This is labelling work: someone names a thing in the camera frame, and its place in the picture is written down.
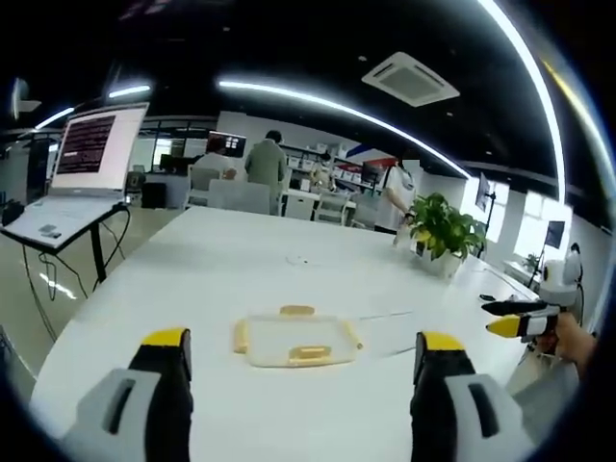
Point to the person's right hand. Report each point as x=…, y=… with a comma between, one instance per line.
x=572, y=341

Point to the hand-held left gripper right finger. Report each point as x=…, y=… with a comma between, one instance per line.
x=457, y=385

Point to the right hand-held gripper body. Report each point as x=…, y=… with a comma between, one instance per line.
x=560, y=284

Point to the short ceiling light strip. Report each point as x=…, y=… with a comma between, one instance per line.
x=129, y=90
x=54, y=118

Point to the white laptop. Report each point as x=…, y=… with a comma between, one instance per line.
x=82, y=168

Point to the clear container with yellow clips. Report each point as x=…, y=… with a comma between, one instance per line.
x=293, y=339

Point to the small dark monitor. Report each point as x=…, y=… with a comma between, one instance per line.
x=556, y=234

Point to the clear plastic bottle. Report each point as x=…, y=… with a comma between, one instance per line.
x=404, y=233

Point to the grey office chair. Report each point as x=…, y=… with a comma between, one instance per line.
x=239, y=197

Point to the shelf with storage boxes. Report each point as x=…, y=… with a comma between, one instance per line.
x=332, y=161

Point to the computer monitor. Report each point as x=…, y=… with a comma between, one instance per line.
x=228, y=143

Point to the ceiling air conditioner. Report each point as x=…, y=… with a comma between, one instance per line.
x=410, y=78

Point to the green potted plant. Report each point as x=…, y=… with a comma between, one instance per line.
x=445, y=226

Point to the white mesh chair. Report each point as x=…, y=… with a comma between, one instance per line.
x=332, y=207

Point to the black monitor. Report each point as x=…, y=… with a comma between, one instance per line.
x=373, y=173

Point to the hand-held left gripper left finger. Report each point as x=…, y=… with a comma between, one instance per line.
x=144, y=385

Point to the white office chair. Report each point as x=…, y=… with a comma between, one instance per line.
x=202, y=185

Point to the long ceiling light strip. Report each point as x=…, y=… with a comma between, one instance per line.
x=346, y=115

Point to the grey cloth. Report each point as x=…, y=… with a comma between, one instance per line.
x=548, y=385

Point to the black box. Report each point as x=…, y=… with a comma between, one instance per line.
x=154, y=195

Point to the curved ceiling light strip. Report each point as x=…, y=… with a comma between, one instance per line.
x=534, y=82

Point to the white plant pot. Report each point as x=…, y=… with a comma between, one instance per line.
x=440, y=262

